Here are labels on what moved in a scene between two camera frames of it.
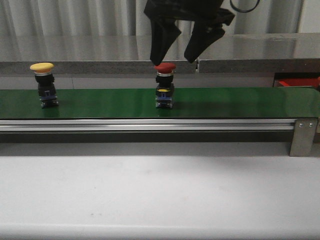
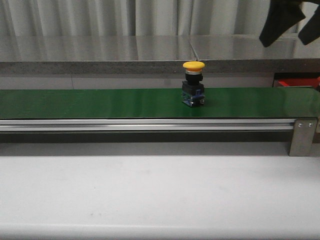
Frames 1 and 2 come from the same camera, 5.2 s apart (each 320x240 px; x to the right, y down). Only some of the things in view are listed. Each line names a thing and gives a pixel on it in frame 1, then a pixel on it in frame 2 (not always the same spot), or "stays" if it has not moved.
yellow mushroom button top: [47, 91] -> [193, 91]
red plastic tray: [297, 82] stays
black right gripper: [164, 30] -> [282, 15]
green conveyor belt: [140, 103] stays
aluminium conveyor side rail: [147, 124] stays
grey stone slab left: [90, 54] stays
